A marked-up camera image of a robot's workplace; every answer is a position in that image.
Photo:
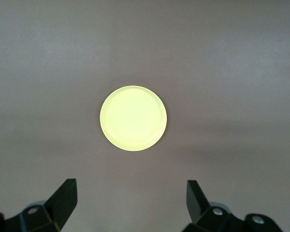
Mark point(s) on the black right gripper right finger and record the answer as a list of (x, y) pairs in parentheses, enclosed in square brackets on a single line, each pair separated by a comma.
[(198, 205)]

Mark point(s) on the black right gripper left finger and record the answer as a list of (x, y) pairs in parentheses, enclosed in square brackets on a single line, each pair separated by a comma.
[(60, 205)]

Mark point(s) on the yellow plate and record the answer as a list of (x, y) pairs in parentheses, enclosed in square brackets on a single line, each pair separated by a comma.
[(133, 118)]

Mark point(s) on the brown table cover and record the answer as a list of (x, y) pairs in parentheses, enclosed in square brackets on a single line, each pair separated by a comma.
[(207, 72)]

